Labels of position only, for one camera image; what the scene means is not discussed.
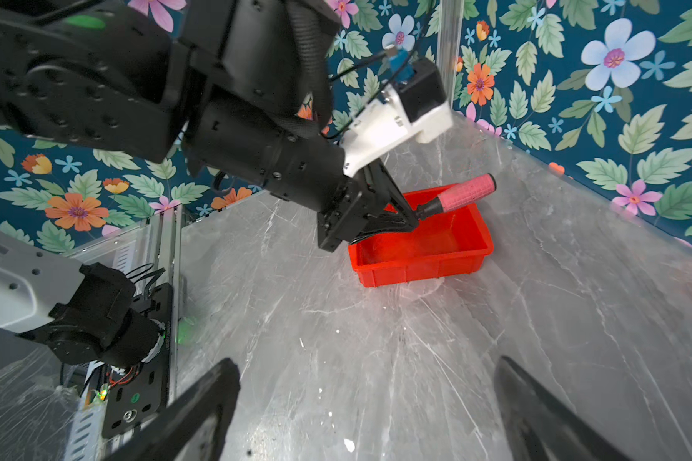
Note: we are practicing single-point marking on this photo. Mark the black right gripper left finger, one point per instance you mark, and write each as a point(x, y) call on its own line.
point(195, 426)

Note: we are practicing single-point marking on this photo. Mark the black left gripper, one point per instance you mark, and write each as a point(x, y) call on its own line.
point(361, 207)

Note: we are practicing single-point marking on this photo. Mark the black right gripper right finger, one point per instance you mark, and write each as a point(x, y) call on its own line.
point(538, 426)

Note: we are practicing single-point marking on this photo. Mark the pink handled screwdriver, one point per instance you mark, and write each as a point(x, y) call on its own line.
point(458, 196)

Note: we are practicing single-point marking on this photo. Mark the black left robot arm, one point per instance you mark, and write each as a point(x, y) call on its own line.
point(245, 87)

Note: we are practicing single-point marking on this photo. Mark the red plastic bin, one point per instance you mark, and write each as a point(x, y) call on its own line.
point(448, 244)

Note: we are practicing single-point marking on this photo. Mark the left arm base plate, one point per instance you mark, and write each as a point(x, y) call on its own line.
point(141, 357)

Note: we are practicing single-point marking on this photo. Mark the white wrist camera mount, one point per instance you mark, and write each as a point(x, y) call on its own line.
point(417, 109)

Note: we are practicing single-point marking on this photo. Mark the aluminium frame corner post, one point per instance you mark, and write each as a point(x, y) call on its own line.
point(448, 38)

